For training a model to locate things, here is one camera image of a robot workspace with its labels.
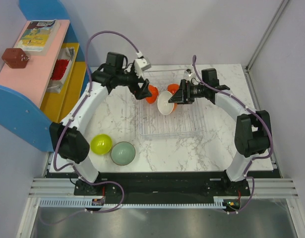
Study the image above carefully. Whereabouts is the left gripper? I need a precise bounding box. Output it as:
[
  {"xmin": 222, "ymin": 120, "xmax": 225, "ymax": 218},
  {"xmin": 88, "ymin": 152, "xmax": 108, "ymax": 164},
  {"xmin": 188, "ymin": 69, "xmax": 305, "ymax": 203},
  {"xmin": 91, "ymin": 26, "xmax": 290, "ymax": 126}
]
[{"xmin": 116, "ymin": 64, "xmax": 152, "ymax": 100}]

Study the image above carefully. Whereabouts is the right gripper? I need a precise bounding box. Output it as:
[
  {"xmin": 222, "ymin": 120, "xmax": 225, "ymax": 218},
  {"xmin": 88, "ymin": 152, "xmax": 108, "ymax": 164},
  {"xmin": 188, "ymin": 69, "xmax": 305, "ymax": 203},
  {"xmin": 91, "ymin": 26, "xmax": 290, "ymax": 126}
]
[{"xmin": 169, "ymin": 79, "xmax": 207, "ymax": 105}]

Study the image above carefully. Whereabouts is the orange bowl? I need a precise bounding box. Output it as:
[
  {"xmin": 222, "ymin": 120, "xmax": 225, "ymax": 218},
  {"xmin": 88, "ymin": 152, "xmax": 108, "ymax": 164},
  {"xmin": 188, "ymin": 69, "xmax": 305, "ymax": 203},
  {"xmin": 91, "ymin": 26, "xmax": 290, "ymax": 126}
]
[
  {"xmin": 167, "ymin": 83, "xmax": 180, "ymax": 95},
  {"xmin": 145, "ymin": 85, "xmax": 159, "ymax": 104}
]

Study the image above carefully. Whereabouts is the white bowl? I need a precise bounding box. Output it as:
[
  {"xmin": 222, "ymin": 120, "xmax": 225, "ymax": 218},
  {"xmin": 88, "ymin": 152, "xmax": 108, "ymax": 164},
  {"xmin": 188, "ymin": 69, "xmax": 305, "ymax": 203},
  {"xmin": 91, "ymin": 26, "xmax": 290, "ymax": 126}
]
[{"xmin": 157, "ymin": 91, "xmax": 177, "ymax": 116}]

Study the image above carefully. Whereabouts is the clear wire dish rack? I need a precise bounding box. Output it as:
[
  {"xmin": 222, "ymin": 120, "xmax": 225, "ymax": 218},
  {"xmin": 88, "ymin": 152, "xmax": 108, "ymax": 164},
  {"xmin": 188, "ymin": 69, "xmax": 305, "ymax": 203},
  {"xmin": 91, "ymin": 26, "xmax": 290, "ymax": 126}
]
[{"xmin": 137, "ymin": 65, "xmax": 204, "ymax": 139}]

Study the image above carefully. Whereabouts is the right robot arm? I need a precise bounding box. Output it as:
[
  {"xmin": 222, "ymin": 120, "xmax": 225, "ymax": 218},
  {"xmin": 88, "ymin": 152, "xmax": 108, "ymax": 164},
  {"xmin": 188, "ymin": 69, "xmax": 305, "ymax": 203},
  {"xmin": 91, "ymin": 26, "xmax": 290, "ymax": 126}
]
[{"xmin": 169, "ymin": 68, "xmax": 273, "ymax": 195}]

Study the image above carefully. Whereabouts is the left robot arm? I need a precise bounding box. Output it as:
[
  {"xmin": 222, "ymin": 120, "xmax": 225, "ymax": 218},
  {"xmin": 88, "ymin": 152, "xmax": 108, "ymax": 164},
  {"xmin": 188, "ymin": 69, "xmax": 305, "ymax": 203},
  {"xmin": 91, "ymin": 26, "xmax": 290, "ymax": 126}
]
[{"xmin": 49, "ymin": 52, "xmax": 152, "ymax": 195}]

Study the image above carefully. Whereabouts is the pale green bowl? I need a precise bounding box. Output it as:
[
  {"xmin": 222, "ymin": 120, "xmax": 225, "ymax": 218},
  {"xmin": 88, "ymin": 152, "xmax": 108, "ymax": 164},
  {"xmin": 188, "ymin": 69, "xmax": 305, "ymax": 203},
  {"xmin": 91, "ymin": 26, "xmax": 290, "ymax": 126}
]
[{"xmin": 111, "ymin": 141, "xmax": 136, "ymax": 166}]

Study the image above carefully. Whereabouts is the lime green bowl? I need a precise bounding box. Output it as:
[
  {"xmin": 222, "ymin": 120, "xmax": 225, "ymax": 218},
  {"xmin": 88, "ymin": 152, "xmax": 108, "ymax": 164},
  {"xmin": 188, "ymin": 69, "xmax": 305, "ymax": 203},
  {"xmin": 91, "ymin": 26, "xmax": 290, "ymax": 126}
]
[{"xmin": 90, "ymin": 134, "xmax": 113, "ymax": 155}]

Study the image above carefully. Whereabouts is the red white brush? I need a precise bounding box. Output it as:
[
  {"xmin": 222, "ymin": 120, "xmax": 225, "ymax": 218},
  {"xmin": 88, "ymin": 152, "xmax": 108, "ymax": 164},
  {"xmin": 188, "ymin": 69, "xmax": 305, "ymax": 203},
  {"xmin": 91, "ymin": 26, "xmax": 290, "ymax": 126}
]
[{"xmin": 46, "ymin": 47, "xmax": 75, "ymax": 93}]

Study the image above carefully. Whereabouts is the blue pink yellow shelf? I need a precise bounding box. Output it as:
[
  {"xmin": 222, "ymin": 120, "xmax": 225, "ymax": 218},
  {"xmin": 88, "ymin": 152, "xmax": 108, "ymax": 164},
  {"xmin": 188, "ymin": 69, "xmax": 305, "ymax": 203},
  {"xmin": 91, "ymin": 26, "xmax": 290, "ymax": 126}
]
[{"xmin": 0, "ymin": 0, "xmax": 86, "ymax": 152}]

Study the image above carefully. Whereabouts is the illustrated book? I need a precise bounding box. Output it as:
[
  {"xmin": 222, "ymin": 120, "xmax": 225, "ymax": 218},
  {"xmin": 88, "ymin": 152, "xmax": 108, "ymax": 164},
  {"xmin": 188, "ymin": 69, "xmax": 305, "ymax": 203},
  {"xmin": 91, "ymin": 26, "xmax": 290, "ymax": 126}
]
[{"xmin": 14, "ymin": 20, "xmax": 61, "ymax": 56}]

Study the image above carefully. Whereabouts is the brown perforated box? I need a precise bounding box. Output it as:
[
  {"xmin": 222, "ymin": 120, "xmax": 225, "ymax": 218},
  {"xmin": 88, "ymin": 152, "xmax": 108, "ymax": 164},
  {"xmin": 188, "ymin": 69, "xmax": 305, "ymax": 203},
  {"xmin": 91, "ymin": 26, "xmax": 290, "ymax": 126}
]
[{"xmin": 1, "ymin": 48, "xmax": 29, "ymax": 69}]

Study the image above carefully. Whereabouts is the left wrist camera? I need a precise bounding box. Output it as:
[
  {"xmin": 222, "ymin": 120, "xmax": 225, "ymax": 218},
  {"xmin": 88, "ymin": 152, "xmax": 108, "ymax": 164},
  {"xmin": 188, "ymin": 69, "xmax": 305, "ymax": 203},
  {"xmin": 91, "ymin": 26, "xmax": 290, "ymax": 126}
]
[{"xmin": 133, "ymin": 58, "xmax": 151, "ymax": 76}]

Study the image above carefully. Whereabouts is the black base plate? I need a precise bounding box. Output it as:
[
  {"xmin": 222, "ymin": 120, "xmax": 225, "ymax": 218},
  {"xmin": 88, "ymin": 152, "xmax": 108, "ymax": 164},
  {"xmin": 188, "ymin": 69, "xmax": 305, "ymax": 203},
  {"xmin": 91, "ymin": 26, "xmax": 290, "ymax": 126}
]
[{"xmin": 74, "ymin": 172, "xmax": 250, "ymax": 203}]

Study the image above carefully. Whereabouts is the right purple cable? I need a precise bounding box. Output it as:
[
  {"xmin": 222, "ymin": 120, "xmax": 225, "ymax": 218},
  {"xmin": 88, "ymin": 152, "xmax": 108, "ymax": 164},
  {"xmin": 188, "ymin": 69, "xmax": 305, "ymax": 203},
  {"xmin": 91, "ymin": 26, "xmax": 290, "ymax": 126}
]
[{"xmin": 192, "ymin": 55, "xmax": 274, "ymax": 215}]

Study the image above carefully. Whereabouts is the purple cable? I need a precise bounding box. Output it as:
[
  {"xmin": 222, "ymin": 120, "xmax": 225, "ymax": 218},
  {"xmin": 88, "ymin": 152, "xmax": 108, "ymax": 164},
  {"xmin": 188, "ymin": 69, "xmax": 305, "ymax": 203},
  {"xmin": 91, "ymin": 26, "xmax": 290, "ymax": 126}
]
[
  {"xmin": 192, "ymin": 55, "xmax": 274, "ymax": 215},
  {"xmin": 38, "ymin": 30, "xmax": 143, "ymax": 226}
]

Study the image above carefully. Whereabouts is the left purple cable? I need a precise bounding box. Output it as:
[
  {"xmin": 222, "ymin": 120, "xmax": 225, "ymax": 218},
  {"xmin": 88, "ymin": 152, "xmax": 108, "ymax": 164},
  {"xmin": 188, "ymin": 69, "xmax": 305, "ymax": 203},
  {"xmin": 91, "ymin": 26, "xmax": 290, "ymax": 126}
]
[{"xmin": 38, "ymin": 30, "xmax": 143, "ymax": 226}]

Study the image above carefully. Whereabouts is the white slotted cable duct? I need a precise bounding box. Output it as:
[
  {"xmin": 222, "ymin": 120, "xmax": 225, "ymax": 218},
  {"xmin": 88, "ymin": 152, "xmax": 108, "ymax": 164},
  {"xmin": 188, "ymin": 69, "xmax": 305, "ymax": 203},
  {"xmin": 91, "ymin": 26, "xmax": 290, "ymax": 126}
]
[{"xmin": 39, "ymin": 197, "xmax": 226, "ymax": 209}]

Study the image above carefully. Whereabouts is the aluminium frame rail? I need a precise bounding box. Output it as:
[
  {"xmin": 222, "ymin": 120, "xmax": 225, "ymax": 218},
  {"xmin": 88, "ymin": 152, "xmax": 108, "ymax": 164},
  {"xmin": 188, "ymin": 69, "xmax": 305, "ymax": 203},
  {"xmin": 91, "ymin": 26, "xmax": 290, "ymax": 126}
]
[{"xmin": 16, "ymin": 166, "xmax": 304, "ymax": 238}]

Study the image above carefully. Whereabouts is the aluminium corner post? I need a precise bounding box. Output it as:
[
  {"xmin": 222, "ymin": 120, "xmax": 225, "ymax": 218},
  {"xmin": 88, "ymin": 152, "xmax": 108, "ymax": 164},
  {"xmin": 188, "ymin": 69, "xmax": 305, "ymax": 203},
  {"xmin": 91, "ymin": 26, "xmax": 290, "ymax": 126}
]
[{"xmin": 244, "ymin": 0, "xmax": 291, "ymax": 72}]

